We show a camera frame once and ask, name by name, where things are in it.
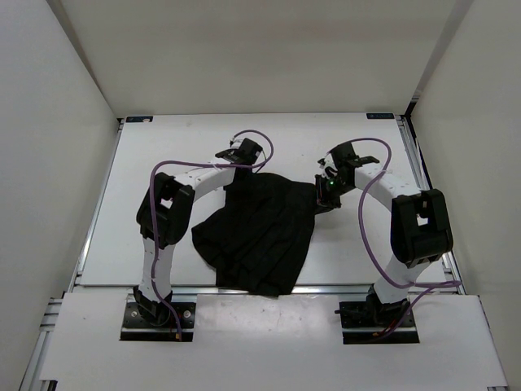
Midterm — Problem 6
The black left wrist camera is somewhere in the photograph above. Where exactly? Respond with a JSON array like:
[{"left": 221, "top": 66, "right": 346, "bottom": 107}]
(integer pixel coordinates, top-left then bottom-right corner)
[{"left": 215, "top": 138, "right": 263, "bottom": 166}]

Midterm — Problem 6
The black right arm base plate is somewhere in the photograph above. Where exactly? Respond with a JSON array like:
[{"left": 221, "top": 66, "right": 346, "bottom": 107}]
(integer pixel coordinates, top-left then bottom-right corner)
[{"left": 335, "top": 299, "right": 420, "bottom": 345}]

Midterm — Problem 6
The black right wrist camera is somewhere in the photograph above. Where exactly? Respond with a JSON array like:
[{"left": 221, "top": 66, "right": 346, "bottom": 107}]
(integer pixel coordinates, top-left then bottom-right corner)
[{"left": 318, "top": 142, "right": 379, "bottom": 172}]

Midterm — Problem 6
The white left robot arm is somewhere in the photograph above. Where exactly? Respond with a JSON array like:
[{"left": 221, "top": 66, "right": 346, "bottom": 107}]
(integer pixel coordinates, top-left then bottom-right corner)
[{"left": 134, "top": 159, "right": 256, "bottom": 328}]

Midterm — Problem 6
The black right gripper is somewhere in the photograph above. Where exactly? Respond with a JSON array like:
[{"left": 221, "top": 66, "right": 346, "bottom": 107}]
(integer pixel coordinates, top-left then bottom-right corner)
[{"left": 308, "top": 174, "right": 354, "bottom": 217}]

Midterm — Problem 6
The aluminium table frame rail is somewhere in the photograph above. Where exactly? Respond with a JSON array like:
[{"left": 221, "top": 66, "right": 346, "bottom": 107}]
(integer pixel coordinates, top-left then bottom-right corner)
[{"left": 68, "top": 117, "right": 467, "bottom": 301}]

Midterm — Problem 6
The blue left corner label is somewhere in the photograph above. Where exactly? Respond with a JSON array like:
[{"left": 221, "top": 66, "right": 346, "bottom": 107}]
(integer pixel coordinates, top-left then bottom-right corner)
[{"left": 125, "top": 116, "right": 154, "bottom": 123}]

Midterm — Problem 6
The white front cover board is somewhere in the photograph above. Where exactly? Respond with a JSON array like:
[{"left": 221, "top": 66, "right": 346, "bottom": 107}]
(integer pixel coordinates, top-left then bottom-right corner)
[{"left": 41, "top": 293, "right": 507, "bottom": 390}]

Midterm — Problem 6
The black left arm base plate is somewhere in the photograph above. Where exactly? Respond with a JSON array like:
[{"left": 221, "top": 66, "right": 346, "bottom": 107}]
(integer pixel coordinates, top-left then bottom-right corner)
[{"left": 120, "top": 299, "right": 196, "bottom": 343}]

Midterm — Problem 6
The black pleated skirt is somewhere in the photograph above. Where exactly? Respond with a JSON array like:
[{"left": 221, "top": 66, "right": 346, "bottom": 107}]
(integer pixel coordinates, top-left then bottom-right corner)
[{"left": 191, "top": 173, "right": 316, "bottom": 297}]

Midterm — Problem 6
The blue right corner label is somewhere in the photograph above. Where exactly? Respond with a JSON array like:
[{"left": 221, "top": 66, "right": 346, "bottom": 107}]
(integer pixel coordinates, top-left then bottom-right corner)
[{"left": 366, "top": 112, "right": 395, "bottom": 120}]

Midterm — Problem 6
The blue corner label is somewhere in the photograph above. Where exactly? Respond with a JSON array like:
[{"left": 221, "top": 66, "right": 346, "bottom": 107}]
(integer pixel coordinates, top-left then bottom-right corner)
[
  {"left": 125, "top": 116, "right": 154, "bottom": 123},
  {"left": 366, "top": 112, "right": 395, "bottom": 120}
]

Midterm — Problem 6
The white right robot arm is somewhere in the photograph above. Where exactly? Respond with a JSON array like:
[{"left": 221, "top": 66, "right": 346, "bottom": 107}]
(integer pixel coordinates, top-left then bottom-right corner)
[{"left": 315, "top": 141, "right": 453, "bottom": 326}]

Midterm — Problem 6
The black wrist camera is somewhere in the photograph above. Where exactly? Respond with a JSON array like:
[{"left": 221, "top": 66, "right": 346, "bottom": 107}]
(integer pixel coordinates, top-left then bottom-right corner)
[
  {"left": 215, "top": 138, "right": 263, "bottom": 166},
  {"left": 318, "top": 142, "right": 379, "bottom": 172}
]

